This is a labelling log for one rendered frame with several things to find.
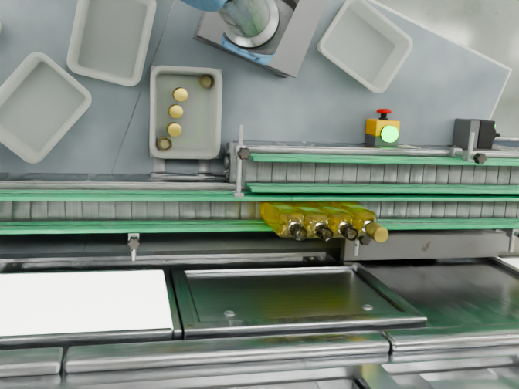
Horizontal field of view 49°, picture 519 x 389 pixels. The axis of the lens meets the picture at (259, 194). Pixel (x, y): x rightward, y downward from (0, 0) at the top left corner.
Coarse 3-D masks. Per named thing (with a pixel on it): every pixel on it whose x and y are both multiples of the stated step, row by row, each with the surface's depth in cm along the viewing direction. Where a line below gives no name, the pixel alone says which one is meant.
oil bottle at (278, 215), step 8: (264, 208) 138; (272, 208) 131; (280, 208) 129; (288, 208) 129; (296, 208) 130; (264, 216) 138; (272, 216) 131; (280, 216) 124; (288, 216) 123; (296, 216) 124; (272, 224) 131; (280, 224) 124; (288, 224) 123; (280, 232) 124; (288, 232) 123
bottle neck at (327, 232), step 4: (316, 224) 124; (320, 224) 123; (316, 228) 123; (320, 228) 121; (324, 228) 120; (328, 228) 120; (316, 232) 122; (320, 232) 120; (324, 232) 124; (328, 232) 122; (332, 232) 120; (320, 236) 120; (324, 236) 122; (328, 236) 121; (332, 236) 120; (324, 240) 120; (328, 240) 120
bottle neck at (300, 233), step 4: (292, 224) 122; (296, 224) 121; (288, 228) 123; (292, 228) 120; (296, 228) 119; (300, 228) 118; (304, 228) 119; (292, 232) 120; (296, 232) 118; (300, 232) 122; (304, 232) 119; (296, 236) 118; (300, 236) 120; (304, 236) 119; (300, 240) 119
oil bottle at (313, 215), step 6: (294, 204) 136; (300, 204) 136; (306, 204) 137; (300, 210) 130; (306, 210) 130; (312, 210) 130; (318, 210) 130; (306, 216) 126; (312, 216) 125; (318, 216) 125; (324, 216) 126; (306, 222) 125; (312, 222) 124; (318, 222) 124; (324, 222) 125; (306, 228) 126; (312, 228) 124; (312, 234) 125
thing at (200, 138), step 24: (168, 72) 138; (192, 72) 137; (216, 72) 138; (168, 96) 143; (192, 96) 145; (216, 96) 140; (168, 120) 144; (192, 120) 146; (216, 120) 140; (192, 144) 147; (216, 144) 141
